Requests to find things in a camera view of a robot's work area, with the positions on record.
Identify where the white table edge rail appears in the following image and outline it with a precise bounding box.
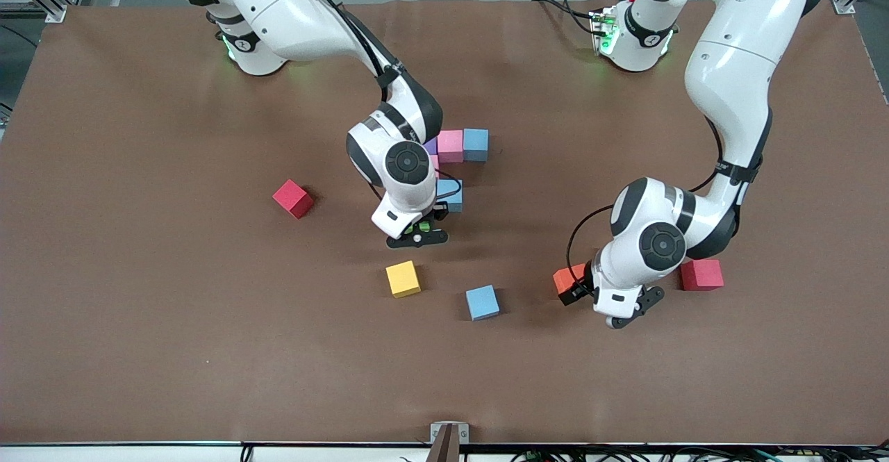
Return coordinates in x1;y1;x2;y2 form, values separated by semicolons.
0;441;889;462

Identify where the black base cable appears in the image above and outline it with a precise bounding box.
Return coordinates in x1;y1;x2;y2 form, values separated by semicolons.
531;0;599;38

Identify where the silver metal mount bracket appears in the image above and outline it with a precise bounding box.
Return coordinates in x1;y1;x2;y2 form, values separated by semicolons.
430;422;470;445

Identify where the orange foam cube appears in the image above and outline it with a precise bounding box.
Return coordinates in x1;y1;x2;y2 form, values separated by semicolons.
553;263;588;297

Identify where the brown table mat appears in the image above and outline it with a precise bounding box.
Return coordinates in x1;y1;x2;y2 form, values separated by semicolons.
0;0;889;445

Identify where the red foam cube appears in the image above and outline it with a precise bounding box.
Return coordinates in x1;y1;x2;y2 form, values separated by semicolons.
681;258;725;292
272;179;315;220

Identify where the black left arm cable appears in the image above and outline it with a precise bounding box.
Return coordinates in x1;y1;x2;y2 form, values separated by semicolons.
566;118;726;277

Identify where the yellow foam cube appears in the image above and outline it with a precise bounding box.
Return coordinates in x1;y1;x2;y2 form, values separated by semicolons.
385;261;422;299

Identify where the blue foam cube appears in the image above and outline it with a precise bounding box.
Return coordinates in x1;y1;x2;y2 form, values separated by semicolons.
463;128;490;163
436;179;464;213
465;284;501;322

